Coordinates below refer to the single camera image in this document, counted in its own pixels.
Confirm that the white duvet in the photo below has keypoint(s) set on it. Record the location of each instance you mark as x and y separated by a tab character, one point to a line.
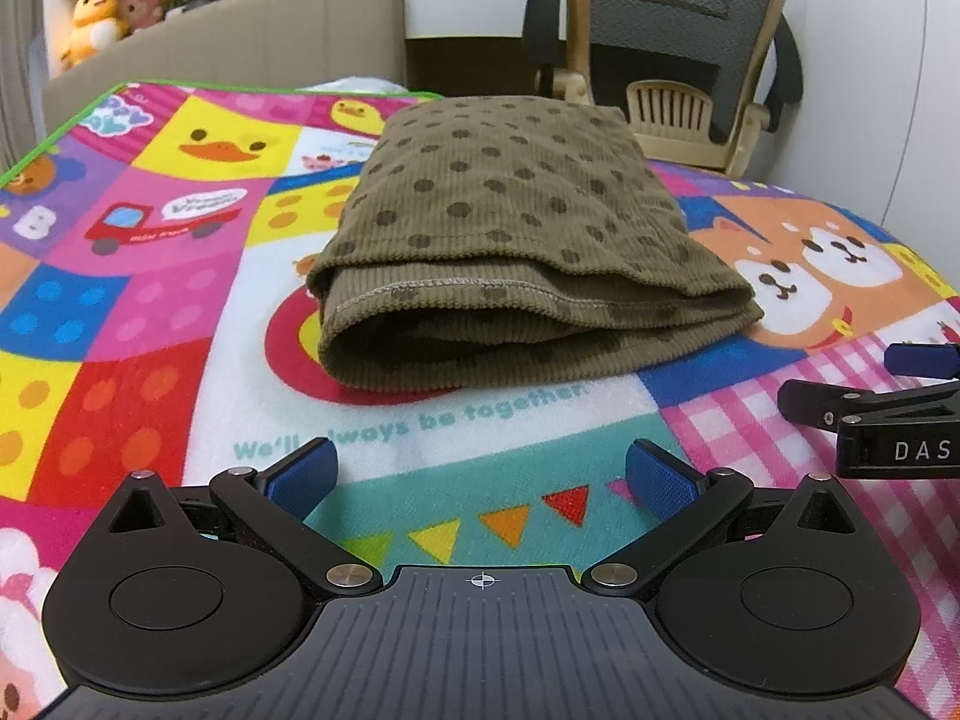
352	84

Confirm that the colourful cartoon printed blanket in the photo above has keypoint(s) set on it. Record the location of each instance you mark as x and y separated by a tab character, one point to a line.
150	300

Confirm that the white desk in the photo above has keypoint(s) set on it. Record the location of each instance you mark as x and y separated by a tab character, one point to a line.
465	11

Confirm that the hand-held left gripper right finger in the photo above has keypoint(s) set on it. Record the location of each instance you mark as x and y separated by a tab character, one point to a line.
664	484

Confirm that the beige padded bed headboard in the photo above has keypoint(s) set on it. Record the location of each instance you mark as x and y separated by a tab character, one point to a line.
262	30

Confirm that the beige mesh office chair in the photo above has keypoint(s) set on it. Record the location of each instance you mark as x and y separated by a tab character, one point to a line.
675	22

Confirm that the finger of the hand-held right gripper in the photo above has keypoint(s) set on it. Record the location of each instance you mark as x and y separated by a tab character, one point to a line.
821	399
921	358

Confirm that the yellow duck plush toy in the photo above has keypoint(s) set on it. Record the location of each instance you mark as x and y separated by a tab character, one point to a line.
94	22

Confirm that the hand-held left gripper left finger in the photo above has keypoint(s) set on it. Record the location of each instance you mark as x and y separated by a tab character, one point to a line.
304	481

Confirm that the grey curtain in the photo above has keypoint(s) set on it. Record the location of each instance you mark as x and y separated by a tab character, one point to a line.
19	75

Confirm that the pink plush toy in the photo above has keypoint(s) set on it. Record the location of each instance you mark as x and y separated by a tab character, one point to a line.
142	1

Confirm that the white wardrobe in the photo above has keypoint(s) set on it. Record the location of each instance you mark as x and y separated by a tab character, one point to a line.
877	75

